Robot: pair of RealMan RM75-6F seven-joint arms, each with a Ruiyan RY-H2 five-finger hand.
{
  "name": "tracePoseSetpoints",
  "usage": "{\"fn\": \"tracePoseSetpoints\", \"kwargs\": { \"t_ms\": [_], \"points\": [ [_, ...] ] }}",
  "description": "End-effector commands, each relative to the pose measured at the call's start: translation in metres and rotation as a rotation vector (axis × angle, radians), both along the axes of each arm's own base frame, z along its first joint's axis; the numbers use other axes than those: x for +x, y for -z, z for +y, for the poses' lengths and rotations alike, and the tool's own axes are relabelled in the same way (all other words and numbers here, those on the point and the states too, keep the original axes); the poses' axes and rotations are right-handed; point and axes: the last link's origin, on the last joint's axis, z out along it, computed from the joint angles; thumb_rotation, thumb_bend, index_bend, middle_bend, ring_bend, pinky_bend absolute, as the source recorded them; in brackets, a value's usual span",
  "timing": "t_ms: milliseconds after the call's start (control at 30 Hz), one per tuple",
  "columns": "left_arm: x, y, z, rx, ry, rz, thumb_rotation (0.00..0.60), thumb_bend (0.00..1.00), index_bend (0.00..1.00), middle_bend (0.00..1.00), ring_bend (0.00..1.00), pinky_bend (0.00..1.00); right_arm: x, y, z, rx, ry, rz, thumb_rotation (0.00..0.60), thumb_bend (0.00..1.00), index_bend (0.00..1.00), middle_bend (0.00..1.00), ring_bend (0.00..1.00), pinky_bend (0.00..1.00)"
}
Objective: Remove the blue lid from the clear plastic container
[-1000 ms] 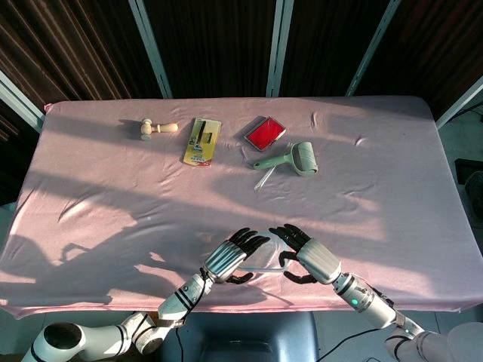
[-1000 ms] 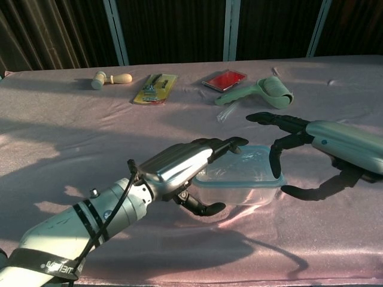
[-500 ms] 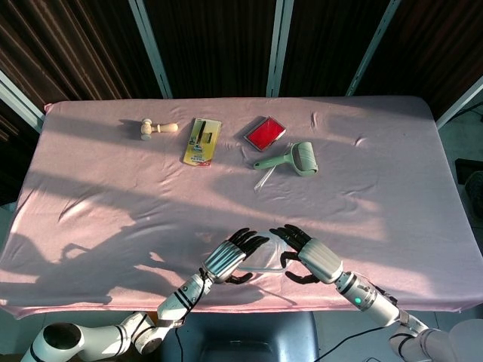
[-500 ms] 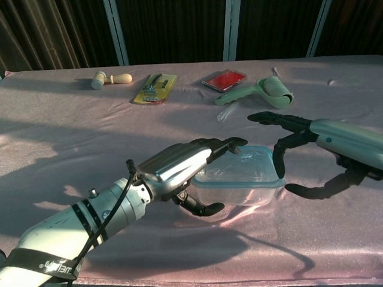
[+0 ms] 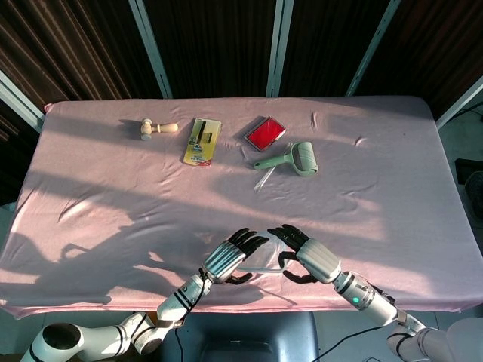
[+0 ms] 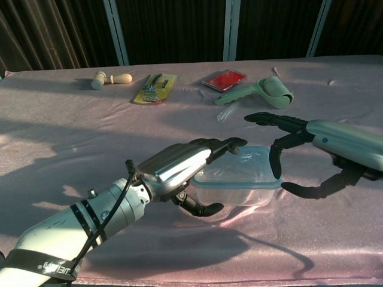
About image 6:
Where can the green lint roller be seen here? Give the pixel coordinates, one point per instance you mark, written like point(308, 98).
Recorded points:
point(273, 89)

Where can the grey metal window post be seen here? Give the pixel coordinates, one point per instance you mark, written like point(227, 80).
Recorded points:
point(231, 30)
point(116, 33)
point(318, 30)

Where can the clear plastic tube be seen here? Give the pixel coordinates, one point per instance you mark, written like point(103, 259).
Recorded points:
point(226, 113)

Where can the small wooden mallet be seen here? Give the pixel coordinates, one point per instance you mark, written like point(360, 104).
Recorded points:
point(119, 79)

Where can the red ink pad case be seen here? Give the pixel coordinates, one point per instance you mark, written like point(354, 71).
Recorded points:
point(224, 80)

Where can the pink tablecloth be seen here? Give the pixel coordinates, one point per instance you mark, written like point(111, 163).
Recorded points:
point(89, 134)

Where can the blue rimmed clear lid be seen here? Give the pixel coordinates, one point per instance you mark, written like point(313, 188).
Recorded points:
point(248, 163)

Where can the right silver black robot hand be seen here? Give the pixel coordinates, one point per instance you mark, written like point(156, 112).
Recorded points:
point(344, 140)

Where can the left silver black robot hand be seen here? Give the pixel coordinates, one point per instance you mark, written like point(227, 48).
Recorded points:
point(176, 163)

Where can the brown pleated curtain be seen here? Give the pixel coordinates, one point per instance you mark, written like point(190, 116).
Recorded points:
point(356, 27)
point(54, 33)
point(275, 27)

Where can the razor in yellow blister pack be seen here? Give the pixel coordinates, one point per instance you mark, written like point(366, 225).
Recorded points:
point(152, 91)

